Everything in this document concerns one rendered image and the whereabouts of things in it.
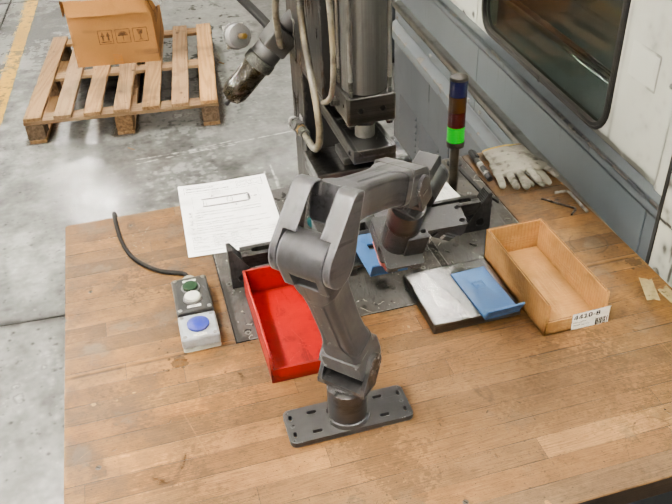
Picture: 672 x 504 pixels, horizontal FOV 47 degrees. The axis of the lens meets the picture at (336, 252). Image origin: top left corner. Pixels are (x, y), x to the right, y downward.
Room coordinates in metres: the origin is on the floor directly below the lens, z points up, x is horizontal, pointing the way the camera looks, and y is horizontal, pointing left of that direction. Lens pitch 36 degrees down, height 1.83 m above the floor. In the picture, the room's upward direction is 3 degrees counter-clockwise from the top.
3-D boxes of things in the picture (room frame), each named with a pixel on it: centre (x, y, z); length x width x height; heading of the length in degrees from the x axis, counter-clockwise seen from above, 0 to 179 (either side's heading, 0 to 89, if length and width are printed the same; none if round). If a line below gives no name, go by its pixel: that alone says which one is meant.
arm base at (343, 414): (0.84, -0.01, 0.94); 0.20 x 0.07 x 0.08; 104
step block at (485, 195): (1.36, -0.29, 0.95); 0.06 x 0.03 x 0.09; 104
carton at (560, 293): (1.14, -0.39, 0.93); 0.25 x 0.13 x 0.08; 14
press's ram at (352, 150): (1.33, -0.03, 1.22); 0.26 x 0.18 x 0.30; 14
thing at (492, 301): (1.10, -0.28, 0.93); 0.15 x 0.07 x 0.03; 17
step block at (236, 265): (1.20, 0.18, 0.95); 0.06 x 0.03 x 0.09; 104
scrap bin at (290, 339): (1.06, 0.09, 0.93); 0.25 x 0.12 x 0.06; 14
